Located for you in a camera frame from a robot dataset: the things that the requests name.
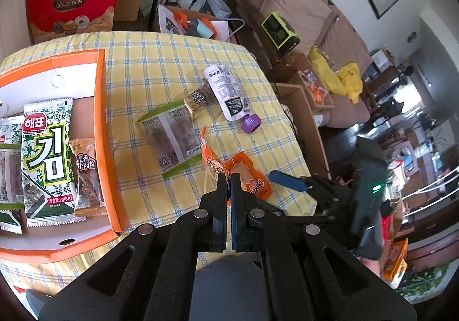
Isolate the small brown snack packet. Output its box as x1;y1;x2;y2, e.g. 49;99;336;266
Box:
184;86;217;119

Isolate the white packet with green edge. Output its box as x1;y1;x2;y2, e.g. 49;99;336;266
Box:
137;100;203;178

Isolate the orange snack packet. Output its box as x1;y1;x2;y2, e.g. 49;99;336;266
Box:
222;152;274;199
199;126;230;183

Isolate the white carton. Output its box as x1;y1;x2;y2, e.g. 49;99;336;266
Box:
370;50;392;71

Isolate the brown beef snack packet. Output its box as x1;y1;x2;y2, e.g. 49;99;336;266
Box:
69;138;107;217

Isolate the white cable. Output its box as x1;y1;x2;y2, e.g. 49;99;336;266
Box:
226;18;246;44

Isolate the yellow checked tablecloth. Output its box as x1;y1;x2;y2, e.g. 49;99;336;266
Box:
0;31;318;304

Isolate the brown sofa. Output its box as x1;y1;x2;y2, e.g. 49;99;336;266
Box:
224;0;372;130

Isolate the person's right forearm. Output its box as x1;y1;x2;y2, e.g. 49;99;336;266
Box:
359;255;381;277

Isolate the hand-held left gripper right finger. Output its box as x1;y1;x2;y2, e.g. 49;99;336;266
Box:
229;172;418;321

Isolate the green portable power station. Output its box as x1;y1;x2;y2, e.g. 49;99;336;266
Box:
260;11;300;54

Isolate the beige sofa cushion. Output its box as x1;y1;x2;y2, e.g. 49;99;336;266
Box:
260;0;332;47
323;6;366;67

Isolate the pile of small snack packets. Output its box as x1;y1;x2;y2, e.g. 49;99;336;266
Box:
299;70;328;105

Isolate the green white seaweed packet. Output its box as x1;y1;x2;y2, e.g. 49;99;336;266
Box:
0;118;25;204
0;209;24;234
22;97;77;228

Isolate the white pouch with purple cap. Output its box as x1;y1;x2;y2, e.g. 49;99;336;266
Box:
203;65;261;135

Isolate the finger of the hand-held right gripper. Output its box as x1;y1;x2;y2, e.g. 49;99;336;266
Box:
256;199;325;224
269;170;334;200

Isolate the orange cardboard box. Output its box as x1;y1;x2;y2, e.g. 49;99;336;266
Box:
0;49;130;265

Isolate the tall open cardboard box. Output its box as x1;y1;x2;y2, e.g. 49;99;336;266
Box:
271;83;332;178

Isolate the grey blue carton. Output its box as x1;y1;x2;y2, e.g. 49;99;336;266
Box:
201;0;232;19

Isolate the teal and orange tool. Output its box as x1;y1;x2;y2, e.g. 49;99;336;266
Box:
188;18;216;38

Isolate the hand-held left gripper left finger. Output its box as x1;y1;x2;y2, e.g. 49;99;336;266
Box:
38;172;230;321

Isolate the cardboard box of snacks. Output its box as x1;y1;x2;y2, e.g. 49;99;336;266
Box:
285;66;336;117

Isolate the open box with white flap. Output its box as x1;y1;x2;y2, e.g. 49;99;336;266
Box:
152;4;230;43

